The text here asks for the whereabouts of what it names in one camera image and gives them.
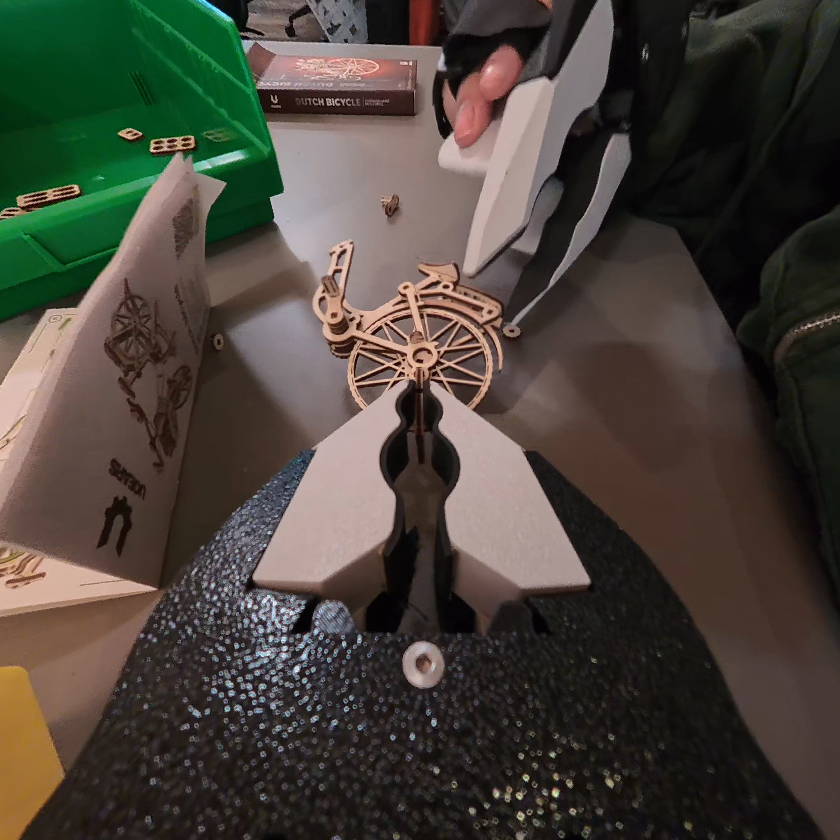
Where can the small wooden gear piece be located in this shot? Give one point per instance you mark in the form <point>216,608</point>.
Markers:
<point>390,205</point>

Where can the white instruction booklet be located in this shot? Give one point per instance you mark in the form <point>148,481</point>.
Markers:
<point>39,590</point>

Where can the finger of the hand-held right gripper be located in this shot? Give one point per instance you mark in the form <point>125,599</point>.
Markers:
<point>518,164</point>
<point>607,177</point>

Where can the wooden six-hole plate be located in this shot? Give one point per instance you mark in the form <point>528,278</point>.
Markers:
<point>49,197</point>
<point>172,144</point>

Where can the wooden bicycle model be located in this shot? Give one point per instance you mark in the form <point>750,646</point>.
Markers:
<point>420,348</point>

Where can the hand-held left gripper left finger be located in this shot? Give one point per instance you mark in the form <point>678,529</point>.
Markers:
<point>328,512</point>

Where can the wooden plate piece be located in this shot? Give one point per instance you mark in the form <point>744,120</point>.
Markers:
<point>12,213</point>

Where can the small wooden link plate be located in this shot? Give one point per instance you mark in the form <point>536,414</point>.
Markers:
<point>130,134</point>

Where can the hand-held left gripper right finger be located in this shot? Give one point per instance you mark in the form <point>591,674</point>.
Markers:
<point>505,518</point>

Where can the green jacket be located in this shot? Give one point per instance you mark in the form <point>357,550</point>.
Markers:
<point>754,164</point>

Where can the person's right hand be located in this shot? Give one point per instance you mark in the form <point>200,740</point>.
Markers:
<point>499,72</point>

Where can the dark bicycle kit box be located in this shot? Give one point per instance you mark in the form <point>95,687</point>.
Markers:
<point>341,102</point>

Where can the green plastic bin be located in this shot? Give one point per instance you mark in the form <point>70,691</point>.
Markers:
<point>98,79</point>

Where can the grey printed instruction sheet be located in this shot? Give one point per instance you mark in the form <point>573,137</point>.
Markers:
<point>131,426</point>

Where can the yellow plastic object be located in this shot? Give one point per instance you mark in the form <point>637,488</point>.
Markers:
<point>23,754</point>

